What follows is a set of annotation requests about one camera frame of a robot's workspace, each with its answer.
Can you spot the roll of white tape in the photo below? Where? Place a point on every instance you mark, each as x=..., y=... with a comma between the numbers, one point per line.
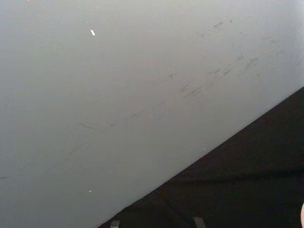
x=302, y=217

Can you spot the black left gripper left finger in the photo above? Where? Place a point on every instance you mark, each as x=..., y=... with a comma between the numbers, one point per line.
x=115, y=224

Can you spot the black table cloth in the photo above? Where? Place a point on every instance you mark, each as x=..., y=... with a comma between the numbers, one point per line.
x=249, y=178

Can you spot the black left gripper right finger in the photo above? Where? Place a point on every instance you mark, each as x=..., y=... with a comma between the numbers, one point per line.
x=199, y=222

